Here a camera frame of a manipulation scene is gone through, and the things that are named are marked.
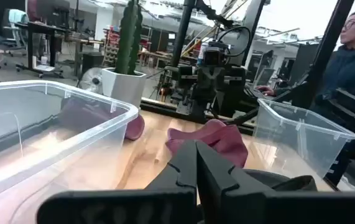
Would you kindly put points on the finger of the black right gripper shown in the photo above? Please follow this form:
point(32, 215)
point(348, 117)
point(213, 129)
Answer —
point(217, 81)
point(205, 81)

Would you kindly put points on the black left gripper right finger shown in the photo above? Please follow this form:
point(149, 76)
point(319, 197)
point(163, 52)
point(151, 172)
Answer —
point(258, 208)

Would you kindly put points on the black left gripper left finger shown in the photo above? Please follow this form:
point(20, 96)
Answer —
point(152, 205)

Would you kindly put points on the black baseball cap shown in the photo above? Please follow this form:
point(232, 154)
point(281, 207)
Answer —
point(267, 177)

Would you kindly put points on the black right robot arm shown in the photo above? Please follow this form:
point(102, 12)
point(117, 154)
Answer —
point(233, 99)

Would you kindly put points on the clear plastic container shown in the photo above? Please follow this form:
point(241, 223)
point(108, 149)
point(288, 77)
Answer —
point(304, 140)
point(40, 155)

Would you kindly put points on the laptop computer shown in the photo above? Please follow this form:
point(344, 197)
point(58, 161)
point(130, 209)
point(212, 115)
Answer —
point(264, 77)

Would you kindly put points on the white hexagonal plant pot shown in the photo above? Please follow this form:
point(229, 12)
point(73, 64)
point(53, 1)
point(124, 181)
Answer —
point(122, 87)

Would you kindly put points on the green cactus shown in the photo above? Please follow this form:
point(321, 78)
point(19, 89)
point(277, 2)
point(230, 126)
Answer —
point(127, 37)

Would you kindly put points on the red shelf rack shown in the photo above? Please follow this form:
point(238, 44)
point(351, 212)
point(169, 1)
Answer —
point(112, 46)

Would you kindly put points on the white fan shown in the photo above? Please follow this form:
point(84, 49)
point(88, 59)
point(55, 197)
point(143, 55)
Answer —
point(90, 80)

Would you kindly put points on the person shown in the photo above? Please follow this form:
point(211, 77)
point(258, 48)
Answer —
point(354, 68)

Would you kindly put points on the black desk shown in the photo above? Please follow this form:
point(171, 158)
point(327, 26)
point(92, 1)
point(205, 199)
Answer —
point(29, 43)

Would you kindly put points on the grey office chair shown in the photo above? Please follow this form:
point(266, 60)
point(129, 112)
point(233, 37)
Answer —
point(0, 42)

